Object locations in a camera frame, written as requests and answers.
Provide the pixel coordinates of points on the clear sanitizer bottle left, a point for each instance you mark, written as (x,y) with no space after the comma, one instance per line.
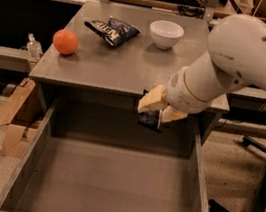
(34,48)

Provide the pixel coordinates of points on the grey cabinet with top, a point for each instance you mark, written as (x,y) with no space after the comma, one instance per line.
(104,82)

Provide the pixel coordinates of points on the blue kettle chip bag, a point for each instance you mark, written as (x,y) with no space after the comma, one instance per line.
(115,32)

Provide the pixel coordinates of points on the open grey top drawer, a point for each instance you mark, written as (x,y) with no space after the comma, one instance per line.
(91,158)

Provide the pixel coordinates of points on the brown cardboard box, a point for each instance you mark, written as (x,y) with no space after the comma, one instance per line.
(21,113)

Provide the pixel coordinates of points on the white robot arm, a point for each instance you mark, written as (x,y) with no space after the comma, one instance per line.
(235,57)

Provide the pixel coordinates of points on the white ceramic bowl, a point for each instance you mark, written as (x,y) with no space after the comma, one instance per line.
(165,34)

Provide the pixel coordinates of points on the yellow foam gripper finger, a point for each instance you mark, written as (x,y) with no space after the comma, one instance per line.
(155,99)
(170,114)

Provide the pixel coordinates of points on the orange fruit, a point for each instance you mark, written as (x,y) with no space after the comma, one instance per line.
(65,42)

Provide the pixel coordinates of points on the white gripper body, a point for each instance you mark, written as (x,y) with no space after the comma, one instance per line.
(178,91)

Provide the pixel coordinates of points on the dark blue rxbar wrapper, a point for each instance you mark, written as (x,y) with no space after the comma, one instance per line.
(150,119)

